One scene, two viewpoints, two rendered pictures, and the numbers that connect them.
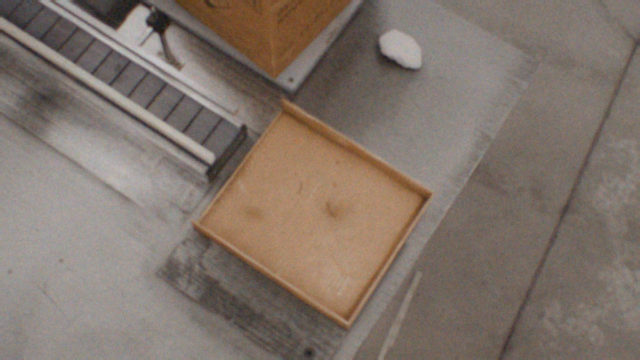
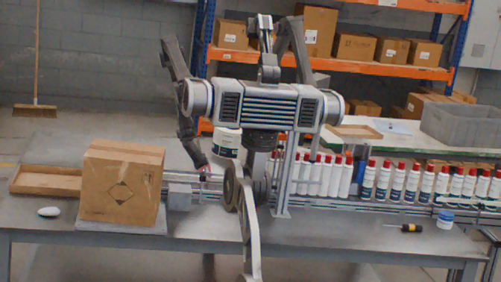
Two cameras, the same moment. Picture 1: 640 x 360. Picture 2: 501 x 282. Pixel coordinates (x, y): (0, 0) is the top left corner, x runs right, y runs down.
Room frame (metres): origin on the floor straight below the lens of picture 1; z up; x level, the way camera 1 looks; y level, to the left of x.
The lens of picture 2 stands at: (3.15, -1.22, 2.04)
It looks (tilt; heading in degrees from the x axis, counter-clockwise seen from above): 17 degrees down; 139
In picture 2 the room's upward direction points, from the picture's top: 8 degrees clockwise
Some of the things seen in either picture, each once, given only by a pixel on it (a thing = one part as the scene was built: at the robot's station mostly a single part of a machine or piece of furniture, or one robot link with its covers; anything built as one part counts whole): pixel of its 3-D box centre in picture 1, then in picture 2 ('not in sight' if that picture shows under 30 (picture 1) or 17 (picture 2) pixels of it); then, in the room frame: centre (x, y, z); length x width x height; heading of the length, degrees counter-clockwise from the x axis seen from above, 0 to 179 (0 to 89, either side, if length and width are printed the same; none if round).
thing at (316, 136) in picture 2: not in sight; (315, 140); (1.05, 0.96, 1.18); 0.04 x 0.04 x 0.21
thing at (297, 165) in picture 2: not in sight; (293, 172); (0.94, 0.97, 0.98); 0.05 x 0.05 x 0.20
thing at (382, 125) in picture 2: not in sight; (391, 127); (0.03, 2.81, 0.81); 0.32 x 0.24 x 0.01; 142
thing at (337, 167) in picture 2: not in sight; (335, 176); (1.04, 1.15, 0.98); 0.05 x 0.05 x 0.20
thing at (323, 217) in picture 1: (314, 210); (50, 180); (0.39, 0.01, 0.85); 0.30 x 0.26 x 0.04; 60
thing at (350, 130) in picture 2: not in sight; (353, 131); (0.07, 2.35, 0.82); 0.34 x 0.24 x 0.03; 72
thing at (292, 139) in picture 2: not in sight; (291, 145); (1.03, 0.84, 1.16); 0.04 x 0.04 x 0.67; 60
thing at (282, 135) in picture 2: not in sight; (276, 162); (0.93, 0.85, 1.05); 0.10 x 0.04 x 0.33; 150
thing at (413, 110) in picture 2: not in sight; (444, 128); (-1.00, 5.02, 0.32); 1.20 x 0.83 x 0.64; 155
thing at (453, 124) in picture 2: not in sight; (470, 125); (0.40, 3.21, 0.91); 0.60 x 0.40 x 0.22; 70
